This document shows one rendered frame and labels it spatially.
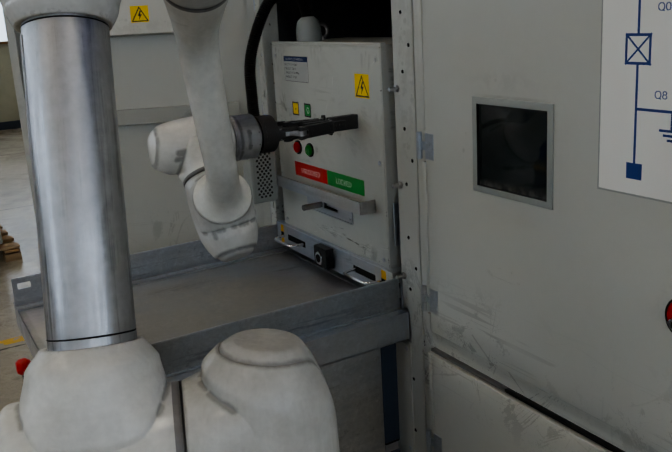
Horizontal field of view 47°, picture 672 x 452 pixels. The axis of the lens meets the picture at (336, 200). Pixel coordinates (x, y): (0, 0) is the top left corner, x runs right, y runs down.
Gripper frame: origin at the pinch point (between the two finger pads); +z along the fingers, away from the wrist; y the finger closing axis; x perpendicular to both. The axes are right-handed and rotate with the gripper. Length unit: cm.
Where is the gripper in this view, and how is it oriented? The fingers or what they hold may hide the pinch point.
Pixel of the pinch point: (342, 122)
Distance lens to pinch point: 162.6
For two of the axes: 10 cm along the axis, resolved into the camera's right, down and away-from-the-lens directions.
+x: -0.6, -9.7, -2.4
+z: 8.6, -1.7, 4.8
